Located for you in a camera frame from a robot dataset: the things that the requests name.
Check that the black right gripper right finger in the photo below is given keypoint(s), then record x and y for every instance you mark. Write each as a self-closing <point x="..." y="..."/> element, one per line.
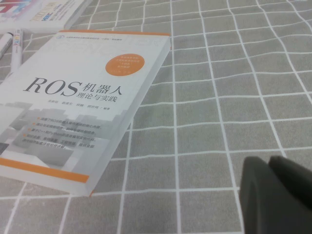
<point x="292" y="178"/>

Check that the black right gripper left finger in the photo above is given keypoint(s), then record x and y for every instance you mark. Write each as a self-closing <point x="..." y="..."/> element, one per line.
<point x="263" y="207"/>

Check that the white marker with black cap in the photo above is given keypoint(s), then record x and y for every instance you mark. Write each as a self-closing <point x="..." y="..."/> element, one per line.
<point x="5" y="42"/>

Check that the white PAINT marker pen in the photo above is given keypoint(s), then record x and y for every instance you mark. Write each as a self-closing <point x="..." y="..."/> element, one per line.
<point x="16" y="48"/>

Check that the grey white-checked tablecloth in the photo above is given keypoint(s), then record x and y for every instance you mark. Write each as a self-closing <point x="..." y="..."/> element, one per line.
<point x="219" y="97"/>

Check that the white ROS textbook orange stripes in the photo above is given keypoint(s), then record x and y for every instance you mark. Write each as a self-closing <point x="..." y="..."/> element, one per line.
<point x="73" y="109"/>

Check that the white HEEC conference magazine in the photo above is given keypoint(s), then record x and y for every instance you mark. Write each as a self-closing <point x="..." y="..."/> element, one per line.
<point x="36" y="12"/>

